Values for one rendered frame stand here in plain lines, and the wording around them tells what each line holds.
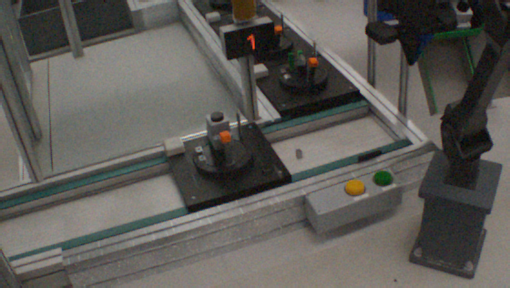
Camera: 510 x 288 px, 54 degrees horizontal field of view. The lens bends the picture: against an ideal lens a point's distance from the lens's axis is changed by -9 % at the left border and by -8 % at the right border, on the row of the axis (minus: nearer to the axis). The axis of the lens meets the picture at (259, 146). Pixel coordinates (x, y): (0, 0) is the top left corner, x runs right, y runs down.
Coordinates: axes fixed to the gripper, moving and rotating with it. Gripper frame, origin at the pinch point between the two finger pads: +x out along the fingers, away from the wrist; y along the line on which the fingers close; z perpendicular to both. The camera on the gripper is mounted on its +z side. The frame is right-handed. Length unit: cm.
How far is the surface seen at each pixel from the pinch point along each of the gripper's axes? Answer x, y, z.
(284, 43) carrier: 27, 2, 67
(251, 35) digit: 3.5, 23.6, 28.9
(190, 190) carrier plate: 29, 46, 12
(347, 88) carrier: 28.5, -4.0, 35.2
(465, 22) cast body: 2.9, -24.0, 11.7
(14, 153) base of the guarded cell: 40, 93, 67
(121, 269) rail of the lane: 35, 66, 2
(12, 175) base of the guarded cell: 40, 93, 55
